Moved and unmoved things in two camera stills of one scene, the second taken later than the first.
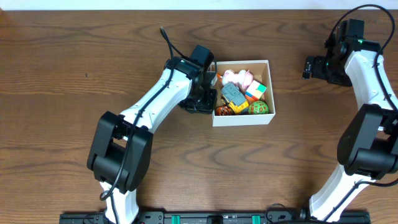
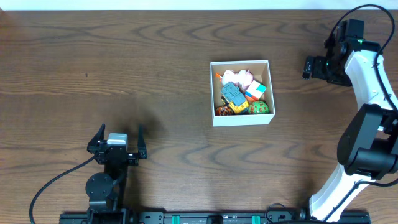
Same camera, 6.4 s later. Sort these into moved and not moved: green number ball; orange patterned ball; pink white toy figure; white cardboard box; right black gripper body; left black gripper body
Moved: left black gripper body; white cardboard box
Not moved: right black gripper body; orange patterned ball; green number ball; pink white toy figure
